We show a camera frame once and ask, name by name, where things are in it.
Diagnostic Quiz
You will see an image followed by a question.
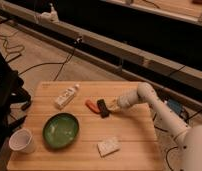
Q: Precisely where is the black eraser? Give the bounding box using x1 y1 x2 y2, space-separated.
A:
97 99 110 118

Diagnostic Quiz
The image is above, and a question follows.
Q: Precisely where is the black floor cable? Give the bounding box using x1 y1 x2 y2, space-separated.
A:
17 37 84 82

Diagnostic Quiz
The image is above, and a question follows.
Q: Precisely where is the black cable right floor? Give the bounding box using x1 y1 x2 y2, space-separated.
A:
153 108 202 171

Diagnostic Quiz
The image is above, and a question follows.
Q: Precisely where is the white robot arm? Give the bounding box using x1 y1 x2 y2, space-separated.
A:
107 82 202 171

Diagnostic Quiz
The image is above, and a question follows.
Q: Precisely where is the white sponge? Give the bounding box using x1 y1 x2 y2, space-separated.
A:
97 137 120 157

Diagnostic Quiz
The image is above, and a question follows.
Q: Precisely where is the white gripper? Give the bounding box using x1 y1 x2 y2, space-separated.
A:
108 95 131 112

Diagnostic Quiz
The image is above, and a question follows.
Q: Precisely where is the white paper cup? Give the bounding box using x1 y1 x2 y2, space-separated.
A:
9 128 36 154

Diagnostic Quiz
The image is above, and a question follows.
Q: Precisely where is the white glue bottle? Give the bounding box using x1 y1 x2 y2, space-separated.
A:
54 84 80 109

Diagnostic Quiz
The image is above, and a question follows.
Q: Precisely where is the blue box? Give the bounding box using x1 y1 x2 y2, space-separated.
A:
167 99 182 115

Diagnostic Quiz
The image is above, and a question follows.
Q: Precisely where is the white clamp device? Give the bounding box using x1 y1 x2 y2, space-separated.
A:
39 3 59 22

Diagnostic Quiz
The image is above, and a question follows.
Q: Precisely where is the green bowl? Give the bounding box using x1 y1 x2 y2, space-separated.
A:
42 113 79 149

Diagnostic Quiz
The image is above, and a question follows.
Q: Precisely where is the orange marker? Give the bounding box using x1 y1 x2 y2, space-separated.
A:
85 100 100 113

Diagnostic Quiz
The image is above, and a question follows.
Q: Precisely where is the black chair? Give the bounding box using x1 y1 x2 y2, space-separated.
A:
0 52 31 151

